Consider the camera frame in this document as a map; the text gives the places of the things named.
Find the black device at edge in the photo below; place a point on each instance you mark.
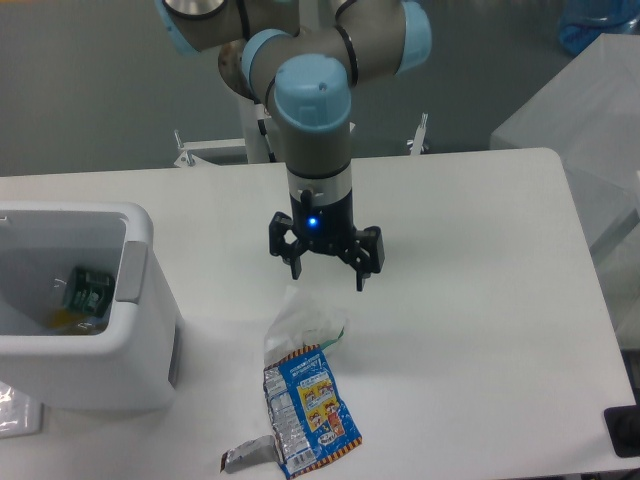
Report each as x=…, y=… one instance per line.
x=623, y=426

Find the right table clamp bolt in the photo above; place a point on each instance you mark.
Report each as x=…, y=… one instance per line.
x=418, y=144

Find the small silver torn wrapper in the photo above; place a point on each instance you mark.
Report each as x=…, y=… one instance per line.
x=250, y=453

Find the blue water jug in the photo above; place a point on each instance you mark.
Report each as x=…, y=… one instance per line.
x=582, y=22

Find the yellow wrapper in bin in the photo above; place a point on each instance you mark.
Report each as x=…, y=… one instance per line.
x=65, y=322

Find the clear plastic bag at left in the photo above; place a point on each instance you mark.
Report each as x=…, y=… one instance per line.
x=20, y=414

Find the table clamp bolt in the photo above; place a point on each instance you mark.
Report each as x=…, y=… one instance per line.
x=185, y=157
x=418, y=144

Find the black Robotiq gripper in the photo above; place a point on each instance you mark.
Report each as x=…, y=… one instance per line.
x=329, y=230

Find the blue snack bag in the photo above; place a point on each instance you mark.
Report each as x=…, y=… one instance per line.
x=313, y=426

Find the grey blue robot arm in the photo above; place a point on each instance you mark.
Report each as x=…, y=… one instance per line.
x=305, y=82

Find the white trash can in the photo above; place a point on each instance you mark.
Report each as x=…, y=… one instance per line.
x=131, y=364

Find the dark green package in bin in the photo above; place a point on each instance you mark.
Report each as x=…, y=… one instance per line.
x=89, y=292

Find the clear plastic wrapper green trim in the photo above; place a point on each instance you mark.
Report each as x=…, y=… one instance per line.
x=304, y=319

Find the left table clamp bolt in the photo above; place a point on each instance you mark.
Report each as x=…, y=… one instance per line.
x=185, y=157

